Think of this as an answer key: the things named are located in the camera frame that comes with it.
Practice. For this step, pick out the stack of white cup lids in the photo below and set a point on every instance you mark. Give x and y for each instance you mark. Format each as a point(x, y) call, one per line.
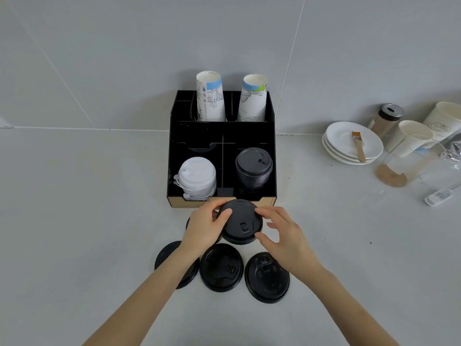
point(197, 176)

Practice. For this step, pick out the stack of black cup lids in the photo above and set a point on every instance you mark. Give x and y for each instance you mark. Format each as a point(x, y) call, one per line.
point(253, 169)

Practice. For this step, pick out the person's left forearm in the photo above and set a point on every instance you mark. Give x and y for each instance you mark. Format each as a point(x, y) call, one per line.
point(144, 302)

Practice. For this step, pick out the blue print paper cup stack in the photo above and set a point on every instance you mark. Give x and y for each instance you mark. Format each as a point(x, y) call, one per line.
point(210, 100)

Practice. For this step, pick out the large printed paper cup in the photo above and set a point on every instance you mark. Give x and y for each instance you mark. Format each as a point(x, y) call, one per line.
point(443, 120)

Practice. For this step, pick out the black plastic cup lid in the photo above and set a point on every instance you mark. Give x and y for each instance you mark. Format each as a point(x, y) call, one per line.
point(242, 221)
point(166, 257)
point(267, 281)
point(220, 270)

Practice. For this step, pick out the person's left thumb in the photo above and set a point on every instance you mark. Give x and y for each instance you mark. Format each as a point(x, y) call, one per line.
point(223, 219)

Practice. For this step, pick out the black compartment cup organizer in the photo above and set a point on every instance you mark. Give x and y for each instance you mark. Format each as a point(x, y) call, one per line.
point(196, 135)

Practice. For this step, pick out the brown powder shaker jar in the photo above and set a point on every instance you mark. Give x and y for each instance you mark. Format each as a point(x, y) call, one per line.
point(384, 120)

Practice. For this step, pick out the person's left hand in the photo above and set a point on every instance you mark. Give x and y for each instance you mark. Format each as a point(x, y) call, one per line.
point(200, 228)

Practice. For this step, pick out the person's right middle finger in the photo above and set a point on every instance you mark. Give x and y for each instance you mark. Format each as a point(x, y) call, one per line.
point(275, 228)

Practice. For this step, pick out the person's right thumb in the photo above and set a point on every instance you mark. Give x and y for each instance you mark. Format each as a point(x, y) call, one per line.
point(264, 242)

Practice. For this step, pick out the person's right hand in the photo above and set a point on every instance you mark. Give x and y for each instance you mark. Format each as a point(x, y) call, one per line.
point(291, 248)

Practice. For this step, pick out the silver foil bag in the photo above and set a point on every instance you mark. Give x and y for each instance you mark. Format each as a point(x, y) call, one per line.
point(454, 149)

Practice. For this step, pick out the plain white paper cup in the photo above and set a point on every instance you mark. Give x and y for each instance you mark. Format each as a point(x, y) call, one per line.
point(408, 138)

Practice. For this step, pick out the person's right forearm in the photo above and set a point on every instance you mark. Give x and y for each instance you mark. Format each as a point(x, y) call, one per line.
point(345, 309)

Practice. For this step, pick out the clear plastic measuring cup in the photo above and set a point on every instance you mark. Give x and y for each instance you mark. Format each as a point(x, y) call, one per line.
point(403, 169)

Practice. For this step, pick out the white digital thermometer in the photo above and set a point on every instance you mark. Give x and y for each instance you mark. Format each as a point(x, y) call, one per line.
point(437, 196)

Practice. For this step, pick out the white ceramic saucer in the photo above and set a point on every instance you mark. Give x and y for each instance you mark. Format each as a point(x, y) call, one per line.
point(342, 135)
point(333, 153)
point(335, 158)

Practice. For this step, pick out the green print paper cup stack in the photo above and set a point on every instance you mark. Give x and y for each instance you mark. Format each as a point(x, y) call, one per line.
point(252, 102)

